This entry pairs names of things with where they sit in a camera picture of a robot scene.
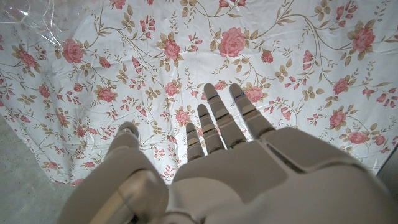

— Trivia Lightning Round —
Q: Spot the transparent cling film sheet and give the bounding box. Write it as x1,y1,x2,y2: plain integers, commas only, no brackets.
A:
0,0,81,49

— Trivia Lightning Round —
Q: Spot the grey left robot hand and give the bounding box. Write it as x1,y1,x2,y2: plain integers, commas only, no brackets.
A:
57,83,398,224

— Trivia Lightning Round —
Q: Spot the floral backdrop cloth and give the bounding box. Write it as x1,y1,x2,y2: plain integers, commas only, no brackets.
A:
0,0,398,187

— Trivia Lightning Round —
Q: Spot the dark grey partition panel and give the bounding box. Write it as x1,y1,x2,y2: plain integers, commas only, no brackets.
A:
375,146,398,200

